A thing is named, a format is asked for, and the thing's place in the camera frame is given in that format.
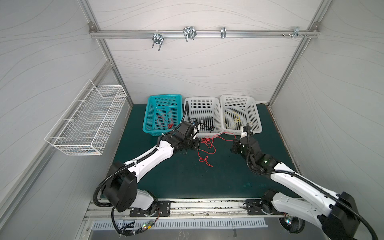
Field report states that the metal U-bolt clamp middle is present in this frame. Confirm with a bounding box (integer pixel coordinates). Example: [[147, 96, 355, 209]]
[[183, 27, 197, 42]]

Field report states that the white wire wall basket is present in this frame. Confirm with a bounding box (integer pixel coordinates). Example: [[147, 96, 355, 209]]
[[45, 80, 127, 156]]

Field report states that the horizontal aluminium rail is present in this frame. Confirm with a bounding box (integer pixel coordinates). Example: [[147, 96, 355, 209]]
[[90, 29, 321, 39]]

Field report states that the black thin cable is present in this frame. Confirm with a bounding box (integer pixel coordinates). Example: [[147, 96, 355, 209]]
[[191, 116, 216, 133]]

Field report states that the white perforated basket right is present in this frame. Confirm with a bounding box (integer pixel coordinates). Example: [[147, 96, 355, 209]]
[[220, 95, 263, 136]]

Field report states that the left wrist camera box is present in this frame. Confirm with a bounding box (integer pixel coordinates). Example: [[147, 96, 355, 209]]
[[192, 121, 201, 139]]

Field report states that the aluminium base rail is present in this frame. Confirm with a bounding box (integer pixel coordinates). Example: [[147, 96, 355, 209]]
[[83, 197, 328, 221]]

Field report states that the dark green table mat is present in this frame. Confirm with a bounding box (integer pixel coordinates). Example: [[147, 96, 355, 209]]
[[113, 104, 298, 199]]

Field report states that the metal clamp right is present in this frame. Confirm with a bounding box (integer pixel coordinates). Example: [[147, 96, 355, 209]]
[[282, 27, 309, 39]]

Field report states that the small metal bracket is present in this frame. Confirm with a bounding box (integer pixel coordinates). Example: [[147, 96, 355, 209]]
[[221, 27, 227, 39]]

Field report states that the white slotted cable duct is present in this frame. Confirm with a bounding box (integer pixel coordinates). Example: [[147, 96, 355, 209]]
[[92, 218, 268, 231]]

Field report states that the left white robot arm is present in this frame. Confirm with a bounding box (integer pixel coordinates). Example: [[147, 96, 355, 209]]
[[93, 101, 201, 216]]

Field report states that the teal perforated plastic basket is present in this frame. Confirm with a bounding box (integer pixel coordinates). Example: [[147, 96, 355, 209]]
[[143, 95, 183, 136]]

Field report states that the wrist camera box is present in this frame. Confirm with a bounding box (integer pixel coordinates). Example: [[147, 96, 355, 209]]
[[192, 121, 201, 139], [240, 126, 253, 139]]

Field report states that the white perforated basket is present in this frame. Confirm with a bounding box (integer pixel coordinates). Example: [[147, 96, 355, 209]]
[[185, 97, 224, 138], [220, 95, 263, 136]]

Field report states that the white perforated basket middle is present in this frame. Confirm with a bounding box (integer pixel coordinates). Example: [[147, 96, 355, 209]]
[[185, 97, 224, 138]]

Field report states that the metal U-bolt clamp left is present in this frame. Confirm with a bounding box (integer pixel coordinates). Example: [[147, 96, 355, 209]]
[[152, 33, 164, 51]]

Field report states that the metal u-bolt clamp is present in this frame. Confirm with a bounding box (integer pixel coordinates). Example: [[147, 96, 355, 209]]
[[152, 33, 164, 51], [183, 27, 197, 42]]

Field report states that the yellow cable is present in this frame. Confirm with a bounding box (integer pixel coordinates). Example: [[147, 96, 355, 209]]
[[223, 110, 253, 131]]

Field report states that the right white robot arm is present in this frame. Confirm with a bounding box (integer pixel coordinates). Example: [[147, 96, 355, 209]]
[[231, 125, 378, 240]]

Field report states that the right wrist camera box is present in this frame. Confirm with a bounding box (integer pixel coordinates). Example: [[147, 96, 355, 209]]
[[240, 126, 253, 139]]

